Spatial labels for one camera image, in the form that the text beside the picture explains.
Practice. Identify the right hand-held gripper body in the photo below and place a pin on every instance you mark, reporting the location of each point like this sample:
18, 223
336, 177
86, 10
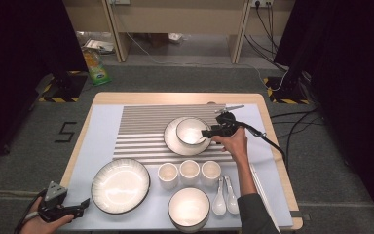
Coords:
227, 125

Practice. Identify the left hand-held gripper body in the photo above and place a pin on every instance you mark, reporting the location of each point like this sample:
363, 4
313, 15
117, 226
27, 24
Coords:
55, 208

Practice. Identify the white bowl black rim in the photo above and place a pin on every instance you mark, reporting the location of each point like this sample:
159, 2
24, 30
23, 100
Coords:
190, 128
189, 206
189, 230

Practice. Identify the white plate black rim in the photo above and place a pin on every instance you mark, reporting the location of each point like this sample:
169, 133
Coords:
173, 143
120, 187

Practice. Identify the white ceramic cup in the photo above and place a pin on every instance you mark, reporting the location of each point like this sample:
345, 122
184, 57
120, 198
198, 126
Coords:
211, 170
190, 169
168, 172

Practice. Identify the row of white chopsticks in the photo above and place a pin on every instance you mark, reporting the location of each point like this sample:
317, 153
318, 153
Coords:
261, 195

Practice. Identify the person's right hand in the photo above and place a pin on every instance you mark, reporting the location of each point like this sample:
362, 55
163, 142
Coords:
237, 143

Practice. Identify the person's left hand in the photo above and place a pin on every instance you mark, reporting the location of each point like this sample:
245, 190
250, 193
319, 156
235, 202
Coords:
35, 226

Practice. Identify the striped placemat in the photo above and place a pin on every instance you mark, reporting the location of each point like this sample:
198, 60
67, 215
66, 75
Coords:
142, 130

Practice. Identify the black stand base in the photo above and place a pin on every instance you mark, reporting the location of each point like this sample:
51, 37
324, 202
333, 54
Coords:
66, 86
284, 86

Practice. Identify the light blue table mat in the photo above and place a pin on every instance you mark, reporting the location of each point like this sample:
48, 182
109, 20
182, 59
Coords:
104, 130

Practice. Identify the white crumpled object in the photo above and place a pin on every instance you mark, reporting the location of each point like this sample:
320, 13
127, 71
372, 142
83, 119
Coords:
175, 37

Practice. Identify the grey tape piece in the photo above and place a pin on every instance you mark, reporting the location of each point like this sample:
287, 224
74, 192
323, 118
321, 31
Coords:
295, 214

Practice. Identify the green snack bag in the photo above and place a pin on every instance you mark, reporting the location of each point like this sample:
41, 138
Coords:
96, 70

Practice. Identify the black curtain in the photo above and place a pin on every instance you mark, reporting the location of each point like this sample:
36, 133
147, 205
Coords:
354, 97
19, 65

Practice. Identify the white paper clutter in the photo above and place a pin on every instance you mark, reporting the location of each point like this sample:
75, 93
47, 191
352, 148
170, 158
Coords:
94, 44

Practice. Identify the white wall socket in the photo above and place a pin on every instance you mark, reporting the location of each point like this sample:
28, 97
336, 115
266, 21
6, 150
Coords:
261, 2

